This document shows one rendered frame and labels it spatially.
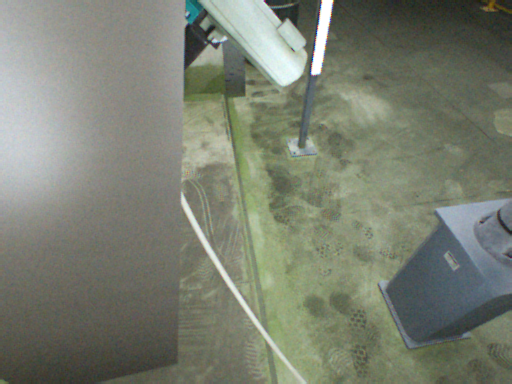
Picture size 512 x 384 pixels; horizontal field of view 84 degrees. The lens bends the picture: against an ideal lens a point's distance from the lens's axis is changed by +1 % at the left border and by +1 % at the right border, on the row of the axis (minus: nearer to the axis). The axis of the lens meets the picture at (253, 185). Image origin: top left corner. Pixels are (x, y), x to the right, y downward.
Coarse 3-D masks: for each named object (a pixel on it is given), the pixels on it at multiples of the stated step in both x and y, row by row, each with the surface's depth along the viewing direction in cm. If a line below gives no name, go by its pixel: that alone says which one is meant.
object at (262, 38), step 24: (216, 0) 30; (240, 0) 30; (192, 24) 34; (216, 24) 33; (240, 24) 32; (264, 24) 32; (288, 24) 32; (192, 48) 37; (216, 48) 35; (240, 48) 34; (264, 48) 33; (288, 48) 34; (264, 72) 36; (288, 72) 35
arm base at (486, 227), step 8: (488, 216) 90; (496, 216) 87; (480, 224) 92; (488, 224) 88; (496, 224) 86; (504, 224) 83; (480, 232) 90; (488, 232) 87; (496, 232) 85; (504, 232) 83; (480, 240) 89; (488, 240) 87; (496, 240) 85; (504, 240) 84; (488, 248) 87; (496, 248) 85; (504, 248) 84; (496, 256) 86; (504, 256) 84
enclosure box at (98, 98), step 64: (0, 0) 17; (64, 0) 17; (128, 0) 18; (0, 64) 19; (64, 64) 20; (128, 64) 21; (0, 128) 22; (64, 128) 23; (128, 128) 25; (0, 192) 26; (64, 192) 28; (128, 192) 30; (0, 256) 32; (64, 256) 35; (128, 256) 38; (0, 320) 42; (64, 320) 47; (128, 320) 53
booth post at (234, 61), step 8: (224, 40) 228; (224, 48) 232; (232, 48) 233; (224, 56) 237; (232, 56) 238; (240, 56) 239; (224, 64) 242; (232, 64) 243; (240, 64) 244; (232, 72) 248; (240, 72) 249; (232, 80) 254; (240, 80) 255; (232, 88) 259; (240, 88) 261; (232, 96) 265; (240, 96) 266
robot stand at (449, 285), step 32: (448, 224) 95; (416, 256) 114; (448, 256) 97; (480, 256) 87; (384, 288) 143; (416, 288) 117; (448, 288) 99; (480, 288) 87; (416, 320) 119; (448, 320) 105; (480, 320) 109
